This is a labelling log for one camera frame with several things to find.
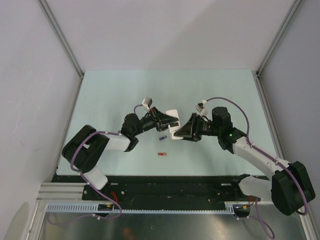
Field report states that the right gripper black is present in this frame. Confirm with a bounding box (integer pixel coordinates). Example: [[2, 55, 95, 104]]
[[174, 113, 221, 142]]

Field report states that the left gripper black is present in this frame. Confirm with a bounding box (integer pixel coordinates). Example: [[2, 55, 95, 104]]
[[132, 106, 179, 136]]

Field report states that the white remote control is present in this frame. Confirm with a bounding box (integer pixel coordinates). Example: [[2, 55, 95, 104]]
[[165, 109, 183, 140]]

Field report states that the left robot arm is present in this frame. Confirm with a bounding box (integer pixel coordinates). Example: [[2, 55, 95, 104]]
[[61, 107, 180, 200]]

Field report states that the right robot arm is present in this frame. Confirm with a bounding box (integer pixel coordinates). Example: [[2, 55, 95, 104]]
[[173, 107, 316, 216]]

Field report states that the red orange battery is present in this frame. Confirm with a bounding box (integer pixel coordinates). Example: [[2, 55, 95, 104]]
[[157, 152, 167, 156]]

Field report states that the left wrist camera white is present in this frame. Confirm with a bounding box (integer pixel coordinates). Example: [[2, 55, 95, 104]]
[[141, 97, 153, 112]]

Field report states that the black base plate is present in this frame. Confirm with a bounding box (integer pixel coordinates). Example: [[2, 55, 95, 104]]
[[81, 174, 261, 211]]

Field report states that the grey slotted cable duct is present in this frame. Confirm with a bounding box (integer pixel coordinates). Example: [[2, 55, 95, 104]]
[[46, 202, 249, 215]]

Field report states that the left aluminium frame post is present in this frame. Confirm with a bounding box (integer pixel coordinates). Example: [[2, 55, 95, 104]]
[[36, 0, 85, 78]]

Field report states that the aluminium frame post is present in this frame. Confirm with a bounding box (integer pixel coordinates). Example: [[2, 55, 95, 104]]
[[255, 0, 304, 76], [36, 0, 85, 78]]

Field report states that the right aluminium frame post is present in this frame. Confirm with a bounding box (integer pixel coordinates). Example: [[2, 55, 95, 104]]
[[255, 0, 304, 76]]

